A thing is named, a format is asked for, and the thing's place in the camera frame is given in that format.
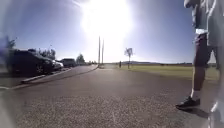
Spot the dark car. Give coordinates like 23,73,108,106
5,49,54,76

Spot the dark vehicle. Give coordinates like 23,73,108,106
60,58,77,68

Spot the grass field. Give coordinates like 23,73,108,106
114,63,221,81

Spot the small thin tree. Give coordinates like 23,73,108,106
124,47,134,70

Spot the distant hill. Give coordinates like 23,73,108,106
121,60,194,65

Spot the grey asphalt path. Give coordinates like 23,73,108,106
0,65,224,128

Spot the grey asphalt road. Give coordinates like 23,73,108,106
0,64,99,90

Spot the pale kerb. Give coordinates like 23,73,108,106
20,65,100,85

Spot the row of trees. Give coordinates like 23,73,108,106
4,35,57,61

